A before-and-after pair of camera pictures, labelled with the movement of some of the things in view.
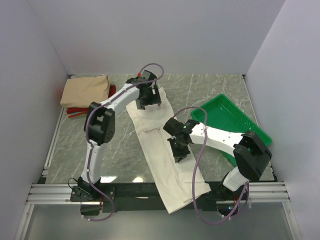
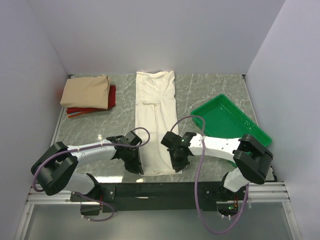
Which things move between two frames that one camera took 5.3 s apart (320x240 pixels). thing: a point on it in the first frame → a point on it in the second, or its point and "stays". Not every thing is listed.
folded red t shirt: x=112 y=92 stays
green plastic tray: x=223 y=113 stays
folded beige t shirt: x=81 y=92 stays
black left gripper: x=154 y=100 → x=135 y=167
